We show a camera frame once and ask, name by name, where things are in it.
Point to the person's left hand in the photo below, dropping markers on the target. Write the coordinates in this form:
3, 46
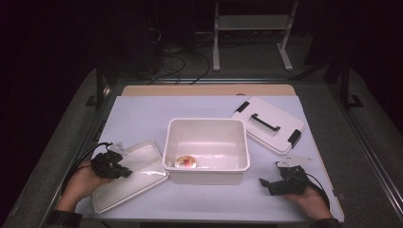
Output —
82, 185

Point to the clear tray lid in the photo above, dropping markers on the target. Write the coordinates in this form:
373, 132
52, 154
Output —
136, 180

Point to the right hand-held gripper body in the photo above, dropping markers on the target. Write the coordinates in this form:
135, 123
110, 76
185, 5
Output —
290, 186

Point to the white table mat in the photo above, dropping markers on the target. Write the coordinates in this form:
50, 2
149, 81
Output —
142, 110

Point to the white plastic storage box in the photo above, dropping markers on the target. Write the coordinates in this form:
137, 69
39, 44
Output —
206, 139

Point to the metal table frame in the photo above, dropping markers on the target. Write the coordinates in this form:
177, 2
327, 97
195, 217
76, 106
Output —
221, 80

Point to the person's right hand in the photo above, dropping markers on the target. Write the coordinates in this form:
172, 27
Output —
312, 202

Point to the small red food item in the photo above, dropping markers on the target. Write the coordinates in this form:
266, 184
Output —
186, 161

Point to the white metal stand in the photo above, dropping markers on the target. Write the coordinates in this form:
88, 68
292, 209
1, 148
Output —
253, 22

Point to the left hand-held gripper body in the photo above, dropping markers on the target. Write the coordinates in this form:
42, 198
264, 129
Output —
106, 164

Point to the black upright stand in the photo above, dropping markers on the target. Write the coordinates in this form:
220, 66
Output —
346, 88
99, 85

